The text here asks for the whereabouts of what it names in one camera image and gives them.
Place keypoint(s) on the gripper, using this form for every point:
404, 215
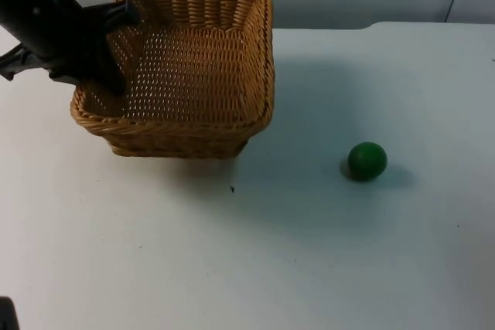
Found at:
79, 42

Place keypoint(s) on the pale brown wicker basket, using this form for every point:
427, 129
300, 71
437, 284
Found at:
193, 75

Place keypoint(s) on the green ball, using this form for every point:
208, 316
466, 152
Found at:
367, 161

